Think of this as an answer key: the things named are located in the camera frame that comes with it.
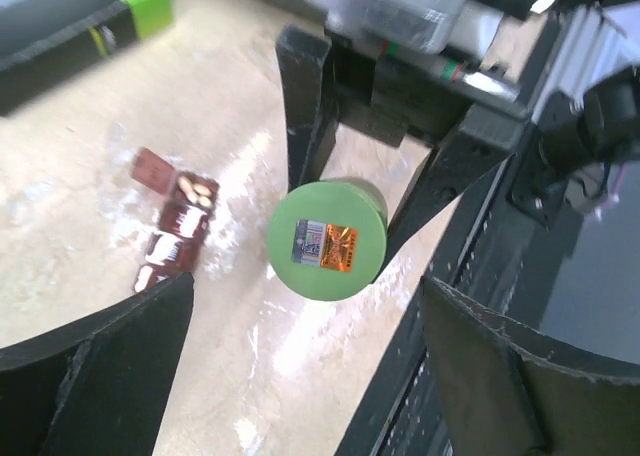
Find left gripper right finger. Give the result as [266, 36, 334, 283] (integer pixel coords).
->
[420, 278, 639, 455]

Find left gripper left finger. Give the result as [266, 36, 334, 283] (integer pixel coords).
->
[1, 273, 194, 455]

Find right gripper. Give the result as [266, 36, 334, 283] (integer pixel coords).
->
[276, 25, 529, 263]

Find green pill bottle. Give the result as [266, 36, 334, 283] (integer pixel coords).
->
[266, 177, 388, 302]

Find red weekly pill organizer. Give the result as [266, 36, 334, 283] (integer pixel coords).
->
[131, 148, 217, 293]

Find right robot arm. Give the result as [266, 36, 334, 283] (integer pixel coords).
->
[276, 26, 639, 274]

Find pills in organizer compartment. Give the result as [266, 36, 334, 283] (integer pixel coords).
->
[172, 172, 219, 209]

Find black green carton box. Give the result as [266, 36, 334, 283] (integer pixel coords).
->
[1, 0, 173, 115]

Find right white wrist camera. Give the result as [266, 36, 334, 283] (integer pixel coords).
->
[305, 0, 504, 59]

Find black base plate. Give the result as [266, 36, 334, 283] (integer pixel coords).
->
[331, 5, 640, 456]

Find aluminium frame rail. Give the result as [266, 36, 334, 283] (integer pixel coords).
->
[519, 7, 639, 122]

